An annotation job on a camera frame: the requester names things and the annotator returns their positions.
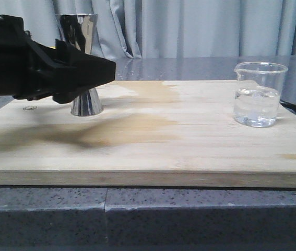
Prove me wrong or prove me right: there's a steel double jigger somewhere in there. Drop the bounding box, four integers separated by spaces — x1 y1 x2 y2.
56 14 103 117

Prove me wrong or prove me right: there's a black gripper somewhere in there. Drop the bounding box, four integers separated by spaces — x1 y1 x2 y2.
0 15 116 104

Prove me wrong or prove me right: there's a wooden cutting board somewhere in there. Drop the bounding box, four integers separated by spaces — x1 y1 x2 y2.
0 80 296 188

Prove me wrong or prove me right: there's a grey curtain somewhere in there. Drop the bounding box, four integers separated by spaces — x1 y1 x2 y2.
0 1 296 59

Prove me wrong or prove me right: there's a clear glass beaker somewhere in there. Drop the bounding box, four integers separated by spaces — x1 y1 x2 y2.
233 62 288 128

